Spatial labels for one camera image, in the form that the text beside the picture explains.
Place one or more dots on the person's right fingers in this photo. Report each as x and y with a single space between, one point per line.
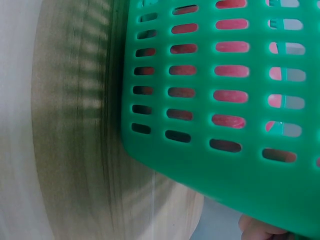
255 226

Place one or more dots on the green slotted plastic basket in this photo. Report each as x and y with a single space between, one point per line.
200 165

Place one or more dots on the person's right hand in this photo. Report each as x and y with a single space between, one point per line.
257 230

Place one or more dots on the red object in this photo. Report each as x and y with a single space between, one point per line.
231 47

